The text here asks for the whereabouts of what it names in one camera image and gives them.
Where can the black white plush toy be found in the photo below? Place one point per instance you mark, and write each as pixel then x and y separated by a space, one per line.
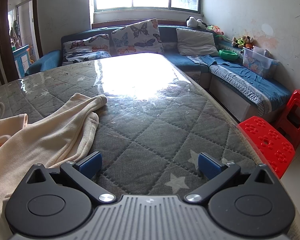
pixel 193 23

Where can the near red plastic stool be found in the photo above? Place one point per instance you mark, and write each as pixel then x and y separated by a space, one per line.
pixel 271 146

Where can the brown plush toys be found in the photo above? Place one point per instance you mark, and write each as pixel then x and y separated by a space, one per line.
pixel 243 42

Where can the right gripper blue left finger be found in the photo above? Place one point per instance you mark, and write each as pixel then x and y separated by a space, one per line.
pixel 90 165

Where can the blue white small cabinet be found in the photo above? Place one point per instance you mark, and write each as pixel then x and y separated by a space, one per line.
pixel 22 60

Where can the blue corner sofa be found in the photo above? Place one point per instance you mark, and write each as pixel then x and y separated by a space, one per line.
pixel 240 90

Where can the green plastic bowl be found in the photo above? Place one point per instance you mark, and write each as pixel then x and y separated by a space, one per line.
pixel 228 55

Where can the cream sweatshirt garment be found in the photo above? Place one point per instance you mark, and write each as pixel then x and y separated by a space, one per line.
pixel 65 135

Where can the far red plastic stool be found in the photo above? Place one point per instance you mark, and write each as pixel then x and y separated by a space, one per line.
pixel 289 121

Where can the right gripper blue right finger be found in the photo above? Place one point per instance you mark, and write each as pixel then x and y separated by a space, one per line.
pixel 209 166

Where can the upright butterfly cushion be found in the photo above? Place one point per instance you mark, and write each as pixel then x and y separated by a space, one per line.
pixel 140 37

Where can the flat butterfly pillow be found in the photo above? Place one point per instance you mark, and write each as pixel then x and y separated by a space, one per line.
pixel 89 49

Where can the red plastic stool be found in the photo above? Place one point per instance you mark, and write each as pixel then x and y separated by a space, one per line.
pixel 271 146
pixel 289 121

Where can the clear plastic storage box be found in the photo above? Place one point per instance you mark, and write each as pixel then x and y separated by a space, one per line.
pixel 259 64

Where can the grey plain cushion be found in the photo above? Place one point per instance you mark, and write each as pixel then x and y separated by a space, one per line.
pixel 194 43

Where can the pink green plush toy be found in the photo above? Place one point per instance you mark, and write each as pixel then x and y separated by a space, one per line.
pixel 215 29

